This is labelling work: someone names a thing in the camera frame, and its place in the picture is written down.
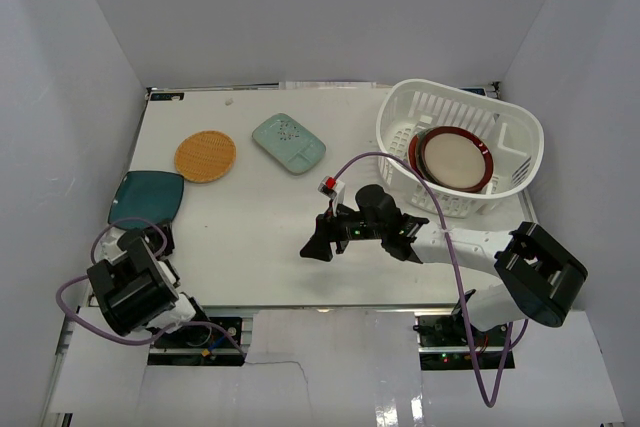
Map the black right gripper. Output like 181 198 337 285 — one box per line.
300 199 385 263

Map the dark teal square plate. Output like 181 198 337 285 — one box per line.
107 170 185 230

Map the red and teal floral plate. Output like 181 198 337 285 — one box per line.
407 135 421 178

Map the red rimmed beige bowl plate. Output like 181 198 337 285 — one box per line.
416 126 494 193

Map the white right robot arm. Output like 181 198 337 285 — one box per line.
300 178 588 346

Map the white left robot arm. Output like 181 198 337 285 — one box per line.
87 219 212 346

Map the white plastic basket bin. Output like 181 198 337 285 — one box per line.
376 79 544 218

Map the orange woven round plate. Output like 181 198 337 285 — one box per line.
174 130 236 183

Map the light teal rectangular plate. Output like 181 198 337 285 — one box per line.
252 113 326 175

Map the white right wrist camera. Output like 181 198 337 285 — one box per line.
318 176 346 216

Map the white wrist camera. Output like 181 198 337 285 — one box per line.
94 228 124 262
318 176 346 216

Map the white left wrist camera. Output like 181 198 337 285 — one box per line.
94 228 124 262

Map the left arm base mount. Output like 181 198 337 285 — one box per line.
147 316 246 367

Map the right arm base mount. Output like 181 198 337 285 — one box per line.
413 315 507 372

